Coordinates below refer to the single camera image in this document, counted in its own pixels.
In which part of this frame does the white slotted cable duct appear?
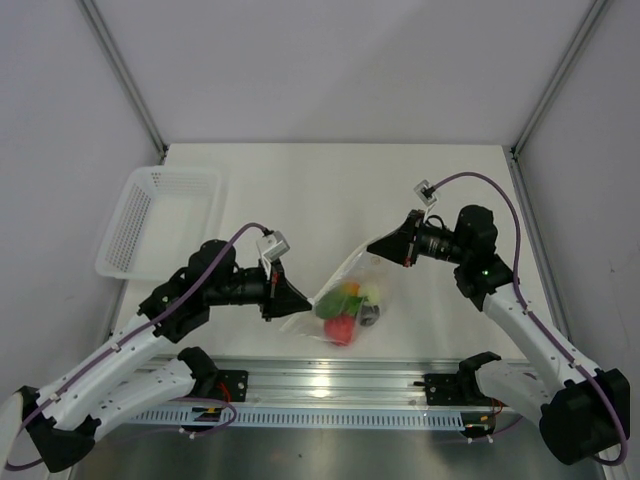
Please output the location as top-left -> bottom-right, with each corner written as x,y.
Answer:
126,405 -> 465,431

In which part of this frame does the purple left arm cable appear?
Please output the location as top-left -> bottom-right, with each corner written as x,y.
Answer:
7,223 -> 274,471

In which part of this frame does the clear zip top bag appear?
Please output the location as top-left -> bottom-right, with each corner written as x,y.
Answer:
280,240 -> 392,348

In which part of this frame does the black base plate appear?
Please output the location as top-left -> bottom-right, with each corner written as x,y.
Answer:
413,373 -> 504,407
202,370 -> 249,403

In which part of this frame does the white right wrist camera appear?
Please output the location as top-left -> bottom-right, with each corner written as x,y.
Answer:
414,179 -> 438,214

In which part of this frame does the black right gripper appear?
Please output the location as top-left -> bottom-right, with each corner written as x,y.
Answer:
367,210 -> 470,267

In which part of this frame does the white perforated plastic basket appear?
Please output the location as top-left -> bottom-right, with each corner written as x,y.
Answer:
95,166 -> 227,281

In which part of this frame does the aluminium frame post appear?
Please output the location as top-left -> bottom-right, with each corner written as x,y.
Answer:
510,0 -> 614,161
75,0 -> 169,165

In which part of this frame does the red toy tomato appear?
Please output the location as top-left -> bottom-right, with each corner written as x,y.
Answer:
324,315 -> 356,347

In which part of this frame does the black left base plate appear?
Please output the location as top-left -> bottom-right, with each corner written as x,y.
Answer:
202,370 -> 249,403

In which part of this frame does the aluminium mounting rail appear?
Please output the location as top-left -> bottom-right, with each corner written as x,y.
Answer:
66,356 -> 612,412

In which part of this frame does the white toy radish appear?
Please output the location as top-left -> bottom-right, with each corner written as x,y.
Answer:
343,282 -> 382,315

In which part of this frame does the orange green toy mango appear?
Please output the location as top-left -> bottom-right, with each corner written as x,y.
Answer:
314,282 -> 356,320

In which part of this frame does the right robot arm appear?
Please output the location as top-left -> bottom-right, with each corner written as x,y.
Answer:
367,205 -> 630,465

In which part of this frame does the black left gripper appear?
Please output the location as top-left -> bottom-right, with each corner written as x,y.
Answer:
206,255 -> 311,322

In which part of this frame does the dark brown toy mushroom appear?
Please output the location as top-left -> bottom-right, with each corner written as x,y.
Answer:
356,303 -> 381,327

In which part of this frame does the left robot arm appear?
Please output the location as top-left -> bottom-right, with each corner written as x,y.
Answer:
19,231 -> 311,473

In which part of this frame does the right aluminium frame post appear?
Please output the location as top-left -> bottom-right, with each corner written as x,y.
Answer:
510,0 -> 614,161

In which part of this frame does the left aluminium frame post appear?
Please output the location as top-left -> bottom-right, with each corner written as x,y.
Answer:
75,0 -> 169,165

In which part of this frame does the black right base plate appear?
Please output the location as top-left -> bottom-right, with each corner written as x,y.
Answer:
413,373 -> 504,407

